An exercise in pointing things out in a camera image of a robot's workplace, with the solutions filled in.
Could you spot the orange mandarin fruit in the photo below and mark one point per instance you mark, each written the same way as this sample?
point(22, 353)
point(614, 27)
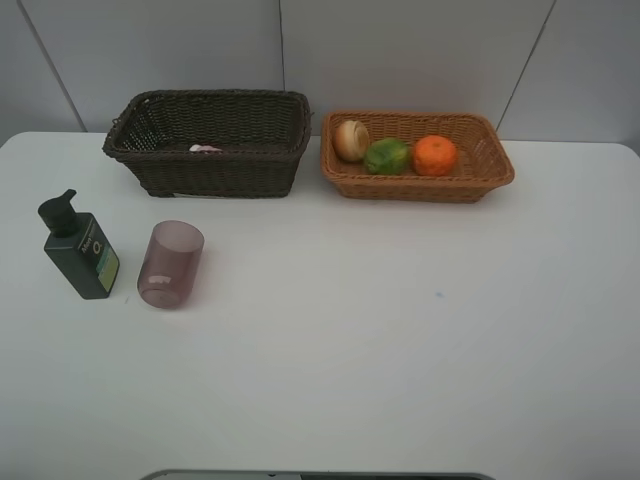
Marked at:
point(434, 156)

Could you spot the dark green pump bottle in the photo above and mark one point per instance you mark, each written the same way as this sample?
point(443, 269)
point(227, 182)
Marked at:
point(79, 248)

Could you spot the red orange peach fruit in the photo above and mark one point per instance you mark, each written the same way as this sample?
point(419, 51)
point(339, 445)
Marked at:
point(351, 141)

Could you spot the translucent purple plastic cup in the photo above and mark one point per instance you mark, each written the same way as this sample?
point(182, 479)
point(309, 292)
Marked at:
point(170, 264)

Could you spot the green lime fruit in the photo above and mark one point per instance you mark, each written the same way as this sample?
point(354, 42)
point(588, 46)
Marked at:
point(389, 156)

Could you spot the dark brown wicker basket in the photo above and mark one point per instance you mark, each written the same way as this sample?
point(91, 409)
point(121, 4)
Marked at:
point(263, 135)

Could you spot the tan wicker basket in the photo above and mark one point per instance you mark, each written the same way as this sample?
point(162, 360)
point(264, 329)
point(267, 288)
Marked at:
point(482, 164)

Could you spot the pink lotion bottle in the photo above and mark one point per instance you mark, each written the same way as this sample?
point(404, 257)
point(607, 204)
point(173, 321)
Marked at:
point(204, 148)

